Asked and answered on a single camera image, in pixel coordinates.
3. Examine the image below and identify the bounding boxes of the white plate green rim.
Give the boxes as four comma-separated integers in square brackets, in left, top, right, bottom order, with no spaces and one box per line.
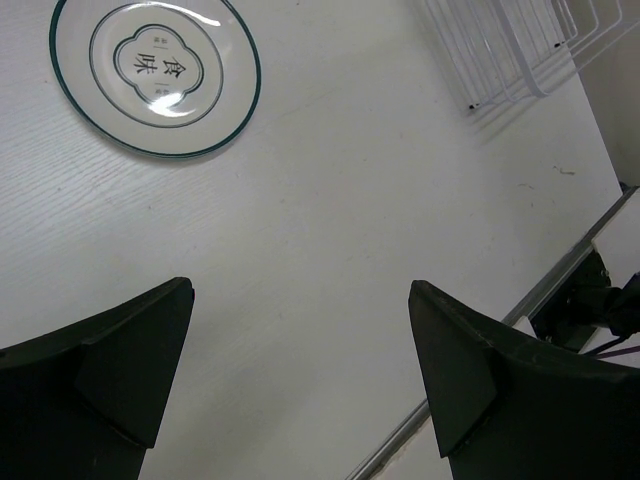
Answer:
[48,1,262,160]

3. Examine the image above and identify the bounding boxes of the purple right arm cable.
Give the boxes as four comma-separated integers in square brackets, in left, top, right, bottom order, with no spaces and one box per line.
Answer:
[589,342,640,359]

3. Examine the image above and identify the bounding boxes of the silver aluminium rail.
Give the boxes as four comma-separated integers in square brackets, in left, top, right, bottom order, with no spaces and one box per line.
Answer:
[354,187,639,479]

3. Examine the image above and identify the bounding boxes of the white wire dish rack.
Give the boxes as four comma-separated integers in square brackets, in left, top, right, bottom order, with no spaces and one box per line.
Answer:
[419,0,639,112]

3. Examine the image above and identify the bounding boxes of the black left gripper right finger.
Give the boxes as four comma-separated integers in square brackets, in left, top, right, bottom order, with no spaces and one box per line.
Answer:
[408,280,639,479]

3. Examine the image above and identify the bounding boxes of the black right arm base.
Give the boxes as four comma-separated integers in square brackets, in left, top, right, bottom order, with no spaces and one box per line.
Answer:
[530,252,639,352]

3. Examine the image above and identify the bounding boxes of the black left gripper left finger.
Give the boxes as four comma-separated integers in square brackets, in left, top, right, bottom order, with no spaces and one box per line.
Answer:
[1,277,195,479]

